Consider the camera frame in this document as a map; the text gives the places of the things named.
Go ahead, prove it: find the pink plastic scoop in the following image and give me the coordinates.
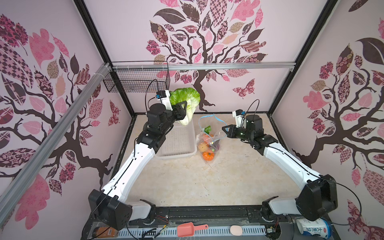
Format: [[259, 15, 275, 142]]
[[177, 223, 209, 238]]

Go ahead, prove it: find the white plastic perforated basket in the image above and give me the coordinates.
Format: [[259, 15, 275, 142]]
[[156, 121, 197, 160]]

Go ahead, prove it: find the silver aluminium rail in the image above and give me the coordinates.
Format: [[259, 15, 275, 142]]
[[1, 63, 111, 224], [113, 62, 296, 71]]

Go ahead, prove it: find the beige oval sponge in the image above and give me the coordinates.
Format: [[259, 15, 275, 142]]
[[230, 225, 243, 237]]

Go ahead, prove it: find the black wire wall basket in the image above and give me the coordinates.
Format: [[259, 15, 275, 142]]
[[103, 60, 171, 93]]

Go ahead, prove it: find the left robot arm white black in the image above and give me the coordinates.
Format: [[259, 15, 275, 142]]
[[89, 101, 188, 231]]

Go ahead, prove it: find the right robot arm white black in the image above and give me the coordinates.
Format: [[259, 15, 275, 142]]
[[222, 110, 338, 222]]

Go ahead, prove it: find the white cable tray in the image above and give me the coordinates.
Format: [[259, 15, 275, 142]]
[[117, 226, 267, 240]]

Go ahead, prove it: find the white yogurt bottle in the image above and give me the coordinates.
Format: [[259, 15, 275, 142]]
[[296, 218, 332, 240]]

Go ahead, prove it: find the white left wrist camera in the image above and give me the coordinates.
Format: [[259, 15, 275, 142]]
[[156, 90, 172, 111]]

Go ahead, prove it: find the green napa cabbage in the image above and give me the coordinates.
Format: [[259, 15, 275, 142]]
[[169, 87, 201, 126]]

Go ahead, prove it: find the clear zip top bag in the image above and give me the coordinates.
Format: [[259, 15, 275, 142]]
[[196, 114, 227, 164]]

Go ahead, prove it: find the orange bell pepper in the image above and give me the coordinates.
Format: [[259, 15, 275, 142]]
[[202, 152, 215, 162]]

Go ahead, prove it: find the silver aluminium rail left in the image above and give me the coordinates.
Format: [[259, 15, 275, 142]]
[[1, 63, 111, 224]]

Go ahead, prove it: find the silver aluminium rail back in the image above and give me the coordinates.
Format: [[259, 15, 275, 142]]
[[113, 62, 296, 71]]

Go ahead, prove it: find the yellow brown potato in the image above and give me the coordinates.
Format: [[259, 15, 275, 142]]
[[198, 143, 209, 153]]

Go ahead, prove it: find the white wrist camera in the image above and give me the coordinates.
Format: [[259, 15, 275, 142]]
[[156, 90, 172, 111], [232, 109, 246, 128]]

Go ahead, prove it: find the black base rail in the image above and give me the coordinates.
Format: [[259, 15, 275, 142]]
[[80, 205, 289, 240]]

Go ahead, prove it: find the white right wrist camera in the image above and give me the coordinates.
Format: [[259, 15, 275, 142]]
[[232, 109, 246, 128]]

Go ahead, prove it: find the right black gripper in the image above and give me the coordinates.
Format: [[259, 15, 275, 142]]
[[222, 124, 253, 143]]

